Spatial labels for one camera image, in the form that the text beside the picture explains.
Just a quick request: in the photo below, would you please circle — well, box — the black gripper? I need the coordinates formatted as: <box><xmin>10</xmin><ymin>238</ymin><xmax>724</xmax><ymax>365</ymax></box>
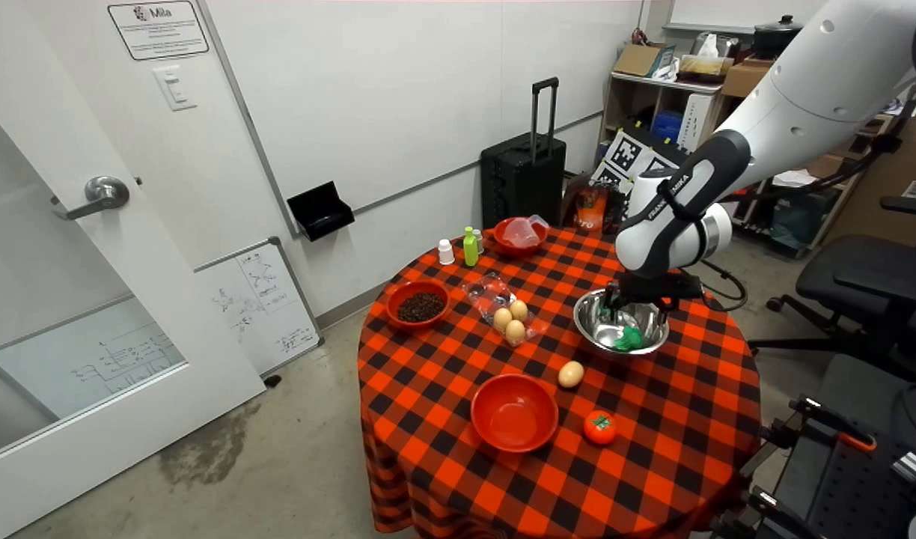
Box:
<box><xmin>604</xmin><ymin>272</ymin><xmax>702</xmax><ymax>308</ymax></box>

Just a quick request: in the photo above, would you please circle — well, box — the green toy object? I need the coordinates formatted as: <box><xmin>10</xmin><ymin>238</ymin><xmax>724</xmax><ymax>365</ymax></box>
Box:
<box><xmin>600</xmin><ymin>316</ymin><xmax>648</xmax><ymax>355</ymax></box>

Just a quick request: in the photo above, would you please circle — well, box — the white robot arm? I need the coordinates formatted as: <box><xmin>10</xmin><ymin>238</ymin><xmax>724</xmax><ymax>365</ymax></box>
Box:
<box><xmin>609</xmin><ymin>0</ymin><xmax>916</xmax><ymax>305</ymax></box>

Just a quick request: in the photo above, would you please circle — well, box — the silver metal basin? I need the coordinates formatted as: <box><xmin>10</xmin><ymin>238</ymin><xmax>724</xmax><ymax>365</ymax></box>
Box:
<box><xmin>571</xmin><ymin>287</ymin><xmax>670</xmax><ymax>356</ymax></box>

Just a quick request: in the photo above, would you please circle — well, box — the single beige egg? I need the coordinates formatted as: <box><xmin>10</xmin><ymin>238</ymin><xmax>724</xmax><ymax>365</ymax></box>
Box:
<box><xmin>558</xmin><ymin>361</ymin><xmax>583</xmax><ymax>389</ymax></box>

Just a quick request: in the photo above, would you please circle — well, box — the fiducial marker board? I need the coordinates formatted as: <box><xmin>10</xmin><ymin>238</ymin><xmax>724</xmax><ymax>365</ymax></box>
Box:
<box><xmin>589</xmin><ymin>129</ymin><xmax>687</xmax><ymax>202</ymax></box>

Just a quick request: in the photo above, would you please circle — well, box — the red toy tomato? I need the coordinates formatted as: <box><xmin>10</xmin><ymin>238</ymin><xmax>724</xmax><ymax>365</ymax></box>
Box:
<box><xmin>582</xmin><ymin>412</ymin><xmax>618</xmax><ymax>446</ymax></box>

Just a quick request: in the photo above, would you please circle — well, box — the orange black checkered tablecloth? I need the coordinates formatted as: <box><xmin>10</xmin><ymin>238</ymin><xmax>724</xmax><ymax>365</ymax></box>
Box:
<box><xmin>353</xmin><ymin>224</ymin><xmax>765</xmax><ymax>539</ymax></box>

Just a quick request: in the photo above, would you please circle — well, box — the red bowl with plastic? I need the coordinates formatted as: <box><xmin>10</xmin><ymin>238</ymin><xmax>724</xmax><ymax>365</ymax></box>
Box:
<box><xmin>488</xmin><ymin>215</ymin><xmax>549</xmax><ymax>257</ymax></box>

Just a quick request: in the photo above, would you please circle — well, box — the bag of eggs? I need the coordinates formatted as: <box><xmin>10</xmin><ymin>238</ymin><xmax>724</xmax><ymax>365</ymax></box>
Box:
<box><xmin>468</xmin><ymin>277</ymin><xmax>549</xmax><ymax>347</ymax></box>

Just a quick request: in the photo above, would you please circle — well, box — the black suitcase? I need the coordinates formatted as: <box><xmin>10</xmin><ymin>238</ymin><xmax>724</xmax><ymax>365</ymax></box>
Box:
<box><xmin>479</xmin><ymin>114</ymin><xmax>567</xmax><ymax>229</ymax></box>

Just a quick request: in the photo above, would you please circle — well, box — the large red empty bowl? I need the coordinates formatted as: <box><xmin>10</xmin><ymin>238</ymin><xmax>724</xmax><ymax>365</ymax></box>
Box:
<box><xmin>470</xmin><ymin>374</ymin><xmax>561</xmax><ymax>457</ymax></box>

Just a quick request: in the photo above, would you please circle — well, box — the green bottle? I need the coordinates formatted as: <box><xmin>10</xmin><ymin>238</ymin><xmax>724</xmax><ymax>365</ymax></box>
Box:
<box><xmin>461</xmin><ymin>224</ymin><xmax>482</xmax><ymax>266</ymax></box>

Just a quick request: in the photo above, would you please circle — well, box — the storage shelf with boxes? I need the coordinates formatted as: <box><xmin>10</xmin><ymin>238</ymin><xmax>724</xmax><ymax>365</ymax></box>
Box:
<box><xmin>600</xmin><ymin>28</ymin><xmax>774</xmax><ymax>154</ymax></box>

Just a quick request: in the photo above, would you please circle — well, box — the black office chair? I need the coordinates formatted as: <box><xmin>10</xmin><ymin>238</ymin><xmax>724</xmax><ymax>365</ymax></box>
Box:
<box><xmin>751</xmin><ymin>199</ymin><xmax>916</xmax><ymax>382</ymax></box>

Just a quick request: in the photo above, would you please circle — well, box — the small white bottle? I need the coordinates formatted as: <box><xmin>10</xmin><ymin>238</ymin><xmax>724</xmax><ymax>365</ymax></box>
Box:
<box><xmin>438</xmin><ymin>241</ymin><xmax>456</xmax><ymax>266</ymax></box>

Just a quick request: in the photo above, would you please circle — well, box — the red bowl with beans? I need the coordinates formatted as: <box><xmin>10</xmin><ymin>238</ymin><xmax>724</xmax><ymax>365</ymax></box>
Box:
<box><xmin>387</xmin><ymin>280</ymin><xmax>449</xmax><ymax>331</ymax></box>

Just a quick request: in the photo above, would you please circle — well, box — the small whiteboard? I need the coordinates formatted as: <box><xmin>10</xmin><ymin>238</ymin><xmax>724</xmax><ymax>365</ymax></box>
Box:
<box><xmin>199</xmin><ymin>238</ymin><xmax>320</xmax><ymax>374</ymax></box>

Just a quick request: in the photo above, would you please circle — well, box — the white door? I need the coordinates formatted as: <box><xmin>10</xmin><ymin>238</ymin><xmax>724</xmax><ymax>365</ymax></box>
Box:
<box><xmin>0</xmin><ymin>0</ymin><xmax>262</xmax><ymax>539</ymax></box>

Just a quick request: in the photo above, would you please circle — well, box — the black wall box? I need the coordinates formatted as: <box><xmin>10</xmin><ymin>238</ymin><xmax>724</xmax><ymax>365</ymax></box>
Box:
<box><xmin>287</xmin><ymin>183</ymin><xmax>353</xmax><ymax>241</ymax></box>

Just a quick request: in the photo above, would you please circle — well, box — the silver door handle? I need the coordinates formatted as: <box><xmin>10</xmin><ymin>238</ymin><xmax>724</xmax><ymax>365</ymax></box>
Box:
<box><xmin>52</xmin><ymin>177</ymin><xmax>130</xmax><ymax>223</ymax></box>

